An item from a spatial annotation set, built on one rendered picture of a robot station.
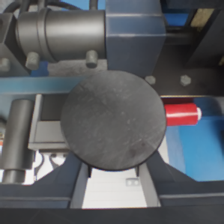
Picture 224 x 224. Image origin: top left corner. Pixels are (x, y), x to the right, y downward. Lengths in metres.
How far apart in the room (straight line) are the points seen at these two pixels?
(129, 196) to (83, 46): 1.98
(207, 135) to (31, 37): 0.60
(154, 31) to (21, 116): 0.35
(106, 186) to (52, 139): 1.83
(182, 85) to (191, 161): 0.29
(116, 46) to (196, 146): 0.45
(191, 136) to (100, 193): 1.69
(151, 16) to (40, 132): 0.32
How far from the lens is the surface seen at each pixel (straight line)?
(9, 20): 0.42
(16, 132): 0.44
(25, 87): 0.44
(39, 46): 0.38
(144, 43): 0.32
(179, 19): 0.89
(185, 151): 0.61
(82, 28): 0.35
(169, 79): 0.42
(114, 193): 2.17
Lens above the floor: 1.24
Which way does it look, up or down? 21 degrees down
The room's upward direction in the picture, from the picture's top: 179 degrees clockwise
